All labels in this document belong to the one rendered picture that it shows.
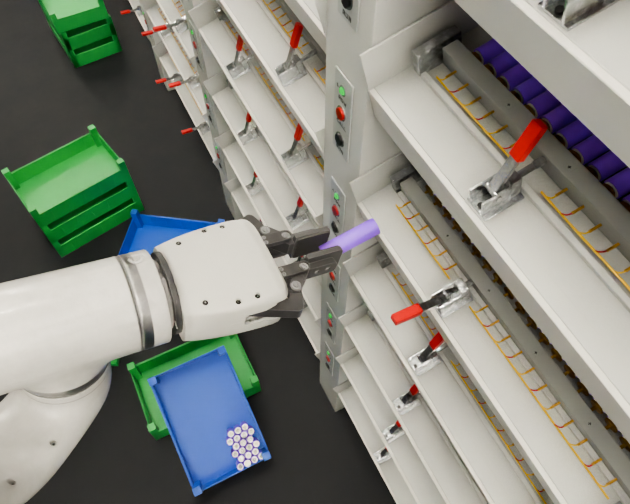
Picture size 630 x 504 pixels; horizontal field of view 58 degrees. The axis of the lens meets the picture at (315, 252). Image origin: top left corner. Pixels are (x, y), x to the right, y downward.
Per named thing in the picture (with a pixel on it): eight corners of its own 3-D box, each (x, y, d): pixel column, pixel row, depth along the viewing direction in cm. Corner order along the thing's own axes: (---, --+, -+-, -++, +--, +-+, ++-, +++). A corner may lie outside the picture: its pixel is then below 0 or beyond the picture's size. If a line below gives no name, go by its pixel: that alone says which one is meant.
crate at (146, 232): (118, 275, 175) (110, 262, 168) (138, 223, 186) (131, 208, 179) (213, 287, 173) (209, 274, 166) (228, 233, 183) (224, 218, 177)
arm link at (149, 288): (115, 288, 54) (147, 280, 55) (144, 367, 50) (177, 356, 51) (110, 232, 47) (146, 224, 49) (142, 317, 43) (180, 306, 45)
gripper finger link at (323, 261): (274, 280, 55) (332, 263, 58) (288, 306, 54) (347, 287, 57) (280, 260, 53) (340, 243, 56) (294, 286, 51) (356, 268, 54)
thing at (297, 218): (326, 294, 115) (309, 268, 103) (218, 107, 144) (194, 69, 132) (412, 243, 115) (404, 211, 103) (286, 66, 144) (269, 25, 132)
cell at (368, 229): (375, 229, 59) (321, 258, 59) (369, 215, 59) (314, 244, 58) (382, 236, 58) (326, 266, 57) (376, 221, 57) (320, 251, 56)
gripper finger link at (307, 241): (254, 242, 58) (311, 228, 61) (267, 266, 56) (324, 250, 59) (258, 221, 55) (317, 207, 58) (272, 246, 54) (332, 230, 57)
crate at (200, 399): (269, 453, 146) (272, 457, 139) (195, 490, 141) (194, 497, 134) (223, 346, 150) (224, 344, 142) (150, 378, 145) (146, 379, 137)
